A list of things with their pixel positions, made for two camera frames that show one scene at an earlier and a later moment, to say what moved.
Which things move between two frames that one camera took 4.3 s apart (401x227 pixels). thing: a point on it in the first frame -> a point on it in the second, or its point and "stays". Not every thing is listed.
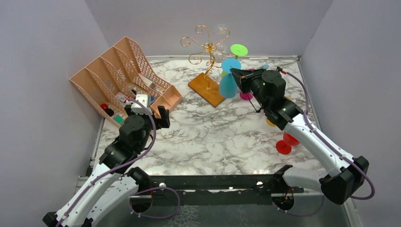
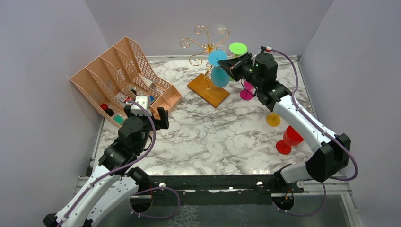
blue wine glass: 228,87 -> 220,76
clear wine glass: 219,42 stays
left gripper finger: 167,117 stays
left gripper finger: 162,111 stays
